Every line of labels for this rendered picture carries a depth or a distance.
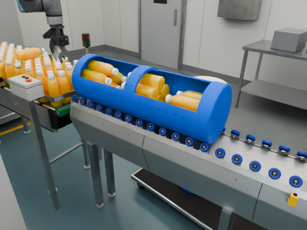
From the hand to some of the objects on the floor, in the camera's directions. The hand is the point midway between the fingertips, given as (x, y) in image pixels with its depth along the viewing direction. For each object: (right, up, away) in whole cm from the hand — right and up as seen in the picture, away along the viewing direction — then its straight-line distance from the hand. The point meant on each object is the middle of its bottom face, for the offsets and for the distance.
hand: (59, 58), depth 152 cm
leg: (+95, -138, -1) cm, 168 cm away
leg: (+23, -105, +59) cm, 122 cm away
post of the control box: (-20, -111, +46) cm, 122 cm away
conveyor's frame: (-57, -82, +100) cm, 142 cm away
